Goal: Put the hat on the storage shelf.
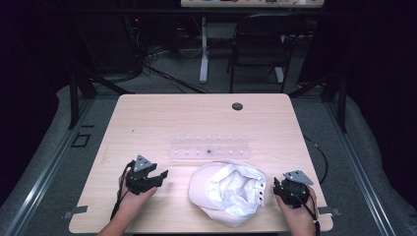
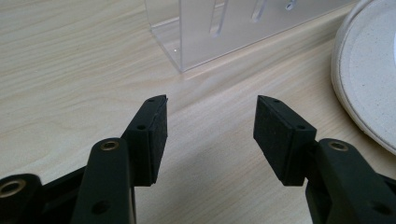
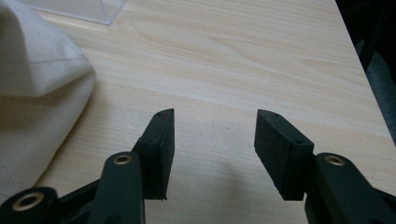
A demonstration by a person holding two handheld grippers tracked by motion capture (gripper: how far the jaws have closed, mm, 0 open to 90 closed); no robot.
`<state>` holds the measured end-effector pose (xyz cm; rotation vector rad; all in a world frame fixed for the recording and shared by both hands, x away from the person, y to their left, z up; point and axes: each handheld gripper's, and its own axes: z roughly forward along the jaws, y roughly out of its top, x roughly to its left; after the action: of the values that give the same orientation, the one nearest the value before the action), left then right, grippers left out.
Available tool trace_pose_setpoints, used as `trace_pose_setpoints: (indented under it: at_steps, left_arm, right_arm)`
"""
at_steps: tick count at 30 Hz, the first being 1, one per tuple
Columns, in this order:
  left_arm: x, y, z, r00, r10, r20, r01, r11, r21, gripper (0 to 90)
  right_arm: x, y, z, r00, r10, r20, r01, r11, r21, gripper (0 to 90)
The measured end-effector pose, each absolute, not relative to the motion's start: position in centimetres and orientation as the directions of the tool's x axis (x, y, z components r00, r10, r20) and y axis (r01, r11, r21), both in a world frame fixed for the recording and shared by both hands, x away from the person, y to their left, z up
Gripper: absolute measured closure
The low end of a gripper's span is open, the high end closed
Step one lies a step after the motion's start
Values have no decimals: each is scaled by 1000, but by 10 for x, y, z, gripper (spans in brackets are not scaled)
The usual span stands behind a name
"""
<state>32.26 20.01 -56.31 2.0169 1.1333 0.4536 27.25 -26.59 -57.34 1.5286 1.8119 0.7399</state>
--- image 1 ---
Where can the black tape square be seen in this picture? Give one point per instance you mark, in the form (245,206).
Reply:
(80,140)

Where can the person's right hand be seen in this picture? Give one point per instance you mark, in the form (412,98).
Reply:
(300,214)

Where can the light desk top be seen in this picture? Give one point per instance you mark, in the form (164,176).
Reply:
(252,3)

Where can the black metal stand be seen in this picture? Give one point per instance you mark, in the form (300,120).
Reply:
(337,95)
(82,88)

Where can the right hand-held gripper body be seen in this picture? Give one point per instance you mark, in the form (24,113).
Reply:
(295,191)

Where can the black chair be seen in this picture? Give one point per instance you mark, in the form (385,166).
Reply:
(262,46)

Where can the clear plastic rack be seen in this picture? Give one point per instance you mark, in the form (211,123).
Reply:
(209,147)

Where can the white desk leg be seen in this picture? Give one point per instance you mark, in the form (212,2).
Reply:
(279,74)
(204,55)

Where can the grey metal bracket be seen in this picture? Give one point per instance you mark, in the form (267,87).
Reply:
(329,211)
(76,211)

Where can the aluminium floor rail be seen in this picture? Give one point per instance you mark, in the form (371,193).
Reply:
(357,167)
(49,167)

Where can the white cap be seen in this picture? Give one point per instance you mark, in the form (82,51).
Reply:
(226,193)

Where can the person's left hand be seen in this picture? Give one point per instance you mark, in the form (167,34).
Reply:
(136,201)

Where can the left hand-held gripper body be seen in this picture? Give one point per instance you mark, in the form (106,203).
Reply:
(139,178)

